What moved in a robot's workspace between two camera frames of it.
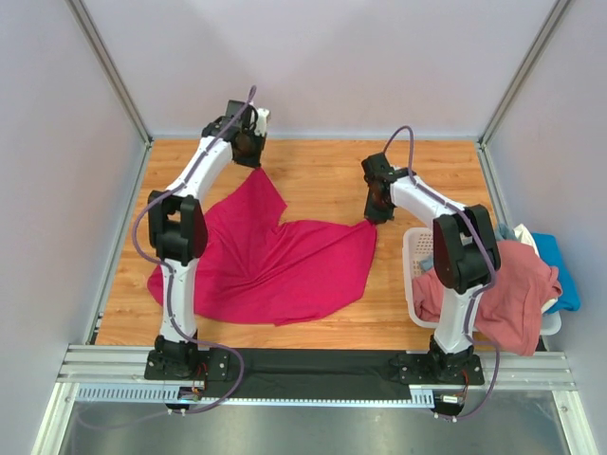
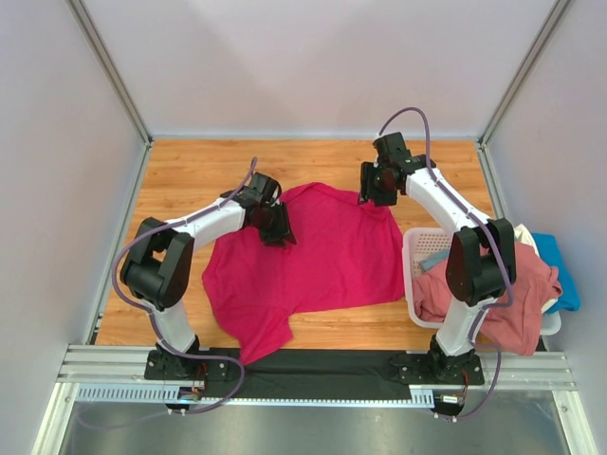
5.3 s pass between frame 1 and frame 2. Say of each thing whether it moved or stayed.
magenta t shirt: moved
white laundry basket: stayed
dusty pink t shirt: stayed
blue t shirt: stayed
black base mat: stayed
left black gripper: moved
